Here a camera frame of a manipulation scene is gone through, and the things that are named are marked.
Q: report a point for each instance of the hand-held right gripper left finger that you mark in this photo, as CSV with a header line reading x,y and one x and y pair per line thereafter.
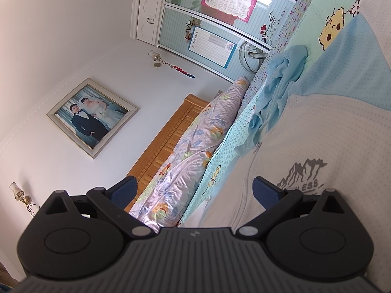
x,y
126,190

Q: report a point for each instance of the light blue and white jacket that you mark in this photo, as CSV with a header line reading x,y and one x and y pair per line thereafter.
x,y
320,134

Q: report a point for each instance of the wall lamp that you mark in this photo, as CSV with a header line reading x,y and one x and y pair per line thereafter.
x,y
19,193
156,57

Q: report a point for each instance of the wooden headboard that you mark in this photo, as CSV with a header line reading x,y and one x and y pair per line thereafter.
x,y
171,134

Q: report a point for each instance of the white blue-edged wall poster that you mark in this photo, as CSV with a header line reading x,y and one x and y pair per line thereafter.
x,y
210,45

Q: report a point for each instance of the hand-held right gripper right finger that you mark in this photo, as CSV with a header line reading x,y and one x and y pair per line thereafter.
x,y
265,192

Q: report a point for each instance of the framed wedding photo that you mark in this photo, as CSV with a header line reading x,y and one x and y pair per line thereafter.
x,y
88,119

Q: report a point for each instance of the white wardrobe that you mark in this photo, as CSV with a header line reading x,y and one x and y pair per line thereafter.
x,y
149,9

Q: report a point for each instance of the floral satin duvet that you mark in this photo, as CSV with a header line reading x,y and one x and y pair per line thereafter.
x,y
189,149

